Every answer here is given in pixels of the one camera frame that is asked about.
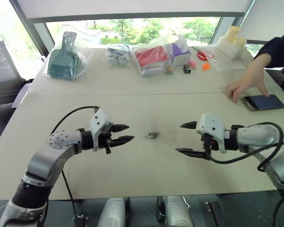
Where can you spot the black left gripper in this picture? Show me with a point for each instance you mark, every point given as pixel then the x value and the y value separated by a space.
pixel 103 140

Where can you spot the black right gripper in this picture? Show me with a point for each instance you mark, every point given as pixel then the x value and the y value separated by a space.
pixel 209 144

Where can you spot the black smartphone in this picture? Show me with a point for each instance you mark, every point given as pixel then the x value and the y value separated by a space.
pixel 266 101

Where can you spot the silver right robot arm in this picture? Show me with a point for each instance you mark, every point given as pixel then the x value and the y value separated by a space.
pixel 255 137

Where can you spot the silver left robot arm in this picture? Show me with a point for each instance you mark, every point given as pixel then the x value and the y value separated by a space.
pixel 45 160

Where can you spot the dark blue sleeved forearm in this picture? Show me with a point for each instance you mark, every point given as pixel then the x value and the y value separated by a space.
pixel 279 50

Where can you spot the person's bare hand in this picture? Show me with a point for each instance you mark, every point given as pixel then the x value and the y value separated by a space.
pixel 248 80

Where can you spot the small black clip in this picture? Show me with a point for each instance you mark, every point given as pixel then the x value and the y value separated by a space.
pixel 187 68

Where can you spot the small colourful packet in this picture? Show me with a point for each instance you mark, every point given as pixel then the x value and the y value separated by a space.
pixel 169 69

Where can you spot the small orange object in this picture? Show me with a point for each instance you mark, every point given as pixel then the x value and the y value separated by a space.
pixel 206 66

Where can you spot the small pink object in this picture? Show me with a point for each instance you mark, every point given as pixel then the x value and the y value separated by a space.
pixel 192 63

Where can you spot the blue white items in bag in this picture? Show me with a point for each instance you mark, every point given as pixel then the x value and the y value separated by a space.
pixel 117 55

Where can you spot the red item in plastic bag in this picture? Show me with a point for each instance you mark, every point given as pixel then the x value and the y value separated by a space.
pixel 151 58

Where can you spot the clear plastic bag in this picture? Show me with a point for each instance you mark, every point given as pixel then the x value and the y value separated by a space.
pixel 227 62

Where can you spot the purple tissue box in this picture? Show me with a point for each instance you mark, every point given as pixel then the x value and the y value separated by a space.
pixel 178 52

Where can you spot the green dustpan in plastic bag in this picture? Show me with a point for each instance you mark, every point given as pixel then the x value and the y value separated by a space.
pixel 64 59

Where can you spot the cream paper cup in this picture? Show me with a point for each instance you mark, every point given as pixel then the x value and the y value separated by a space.
pixel 233 34
pixel 240 43

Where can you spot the black office chair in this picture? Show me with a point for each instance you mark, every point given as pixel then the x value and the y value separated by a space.
pixel 2 68

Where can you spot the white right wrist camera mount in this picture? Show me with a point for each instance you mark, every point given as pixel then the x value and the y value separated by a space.
pixel 211 125

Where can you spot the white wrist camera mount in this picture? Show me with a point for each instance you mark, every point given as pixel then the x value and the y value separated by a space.
pixel 211 125
pixel 100 120

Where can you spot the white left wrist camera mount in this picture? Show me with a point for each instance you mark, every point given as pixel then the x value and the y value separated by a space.
pixel 100 120

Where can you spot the black metal bracket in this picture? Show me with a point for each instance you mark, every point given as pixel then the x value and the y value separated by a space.
pixel 82 221
pixel 215 212

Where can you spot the dark window frame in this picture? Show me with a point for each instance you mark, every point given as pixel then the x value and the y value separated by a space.
pixel 40 33

